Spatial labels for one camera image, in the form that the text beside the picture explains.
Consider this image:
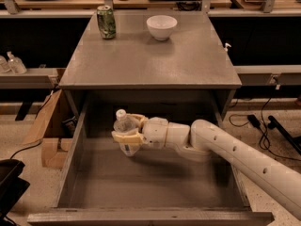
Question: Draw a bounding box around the black bin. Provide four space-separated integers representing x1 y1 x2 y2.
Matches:
0 159 30 226

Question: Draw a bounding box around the clear sanitizer pump bottle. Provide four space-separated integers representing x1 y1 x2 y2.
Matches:
7 52 26 74

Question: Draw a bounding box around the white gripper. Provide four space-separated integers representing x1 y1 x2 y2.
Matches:
112 114 168 149

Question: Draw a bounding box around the black stand leg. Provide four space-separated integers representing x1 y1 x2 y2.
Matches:
268 116 301 155

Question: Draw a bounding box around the clear plastic water bottle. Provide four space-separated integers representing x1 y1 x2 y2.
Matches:
112 109 139 157

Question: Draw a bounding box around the green soda can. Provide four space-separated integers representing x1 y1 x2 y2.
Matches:
97 5 116 40

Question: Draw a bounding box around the small white pump dispenser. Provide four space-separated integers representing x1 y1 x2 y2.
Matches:
224 42 231 52

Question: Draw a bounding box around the white ceramic bowl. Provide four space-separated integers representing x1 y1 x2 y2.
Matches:
147 15 178 40

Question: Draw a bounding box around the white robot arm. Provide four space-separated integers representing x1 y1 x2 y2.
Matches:
112 109 301 219

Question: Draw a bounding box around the brown cardboard box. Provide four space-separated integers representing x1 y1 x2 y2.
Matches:
23 89 73 169

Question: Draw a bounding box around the open grey top drawer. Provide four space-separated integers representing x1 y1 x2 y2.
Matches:
28 92 274 226

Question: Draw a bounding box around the black floor cable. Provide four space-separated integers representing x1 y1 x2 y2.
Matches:
228 88 301 162

